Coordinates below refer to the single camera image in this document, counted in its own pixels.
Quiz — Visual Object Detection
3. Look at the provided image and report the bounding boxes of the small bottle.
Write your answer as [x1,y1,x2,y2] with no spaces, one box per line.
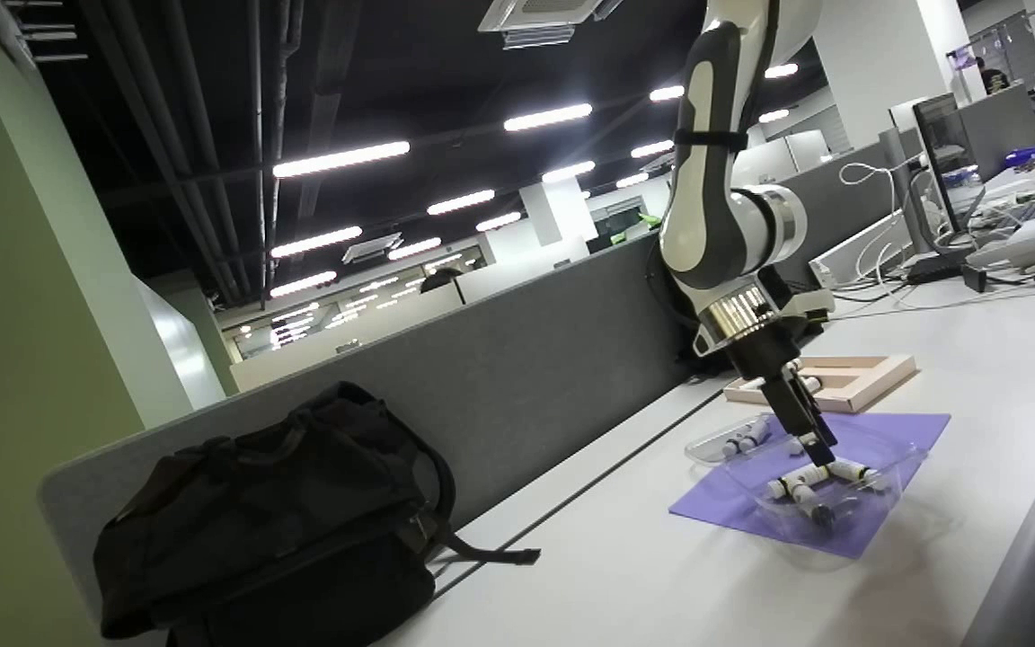
[724,418,767,455]

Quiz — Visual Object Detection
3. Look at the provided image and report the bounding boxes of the computer monitor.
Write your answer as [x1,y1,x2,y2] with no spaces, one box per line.
[914,93,987,291]

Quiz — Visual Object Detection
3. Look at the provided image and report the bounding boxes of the black backpack near left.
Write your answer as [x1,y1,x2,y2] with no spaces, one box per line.
[94,380,537,647]

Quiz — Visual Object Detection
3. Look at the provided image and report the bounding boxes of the grey desk divider panel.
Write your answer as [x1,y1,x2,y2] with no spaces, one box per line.
[38,141,904,602]

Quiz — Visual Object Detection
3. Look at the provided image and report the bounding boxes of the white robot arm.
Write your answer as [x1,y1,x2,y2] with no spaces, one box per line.
[657,0,836,468]

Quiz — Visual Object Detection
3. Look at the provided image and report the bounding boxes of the clear plastic box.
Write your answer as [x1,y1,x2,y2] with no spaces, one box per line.
[687,410,957,569]

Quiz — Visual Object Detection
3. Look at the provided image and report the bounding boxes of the white bottle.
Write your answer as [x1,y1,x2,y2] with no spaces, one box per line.
[767,468,830,499]
[795,490,832,523]
[830,460,873,490]

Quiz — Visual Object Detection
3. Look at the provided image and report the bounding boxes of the purple mat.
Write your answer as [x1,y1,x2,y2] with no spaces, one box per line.
[664,410,957,565]

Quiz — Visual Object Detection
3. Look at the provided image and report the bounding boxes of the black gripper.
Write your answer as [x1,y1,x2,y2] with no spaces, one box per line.
[724,313,836,468]

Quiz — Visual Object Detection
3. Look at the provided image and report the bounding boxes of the white keyboard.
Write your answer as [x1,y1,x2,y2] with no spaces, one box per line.
[807,212,909,291]

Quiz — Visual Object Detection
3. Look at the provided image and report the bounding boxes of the wooden tray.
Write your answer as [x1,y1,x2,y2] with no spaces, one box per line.
[723,348,918,418]

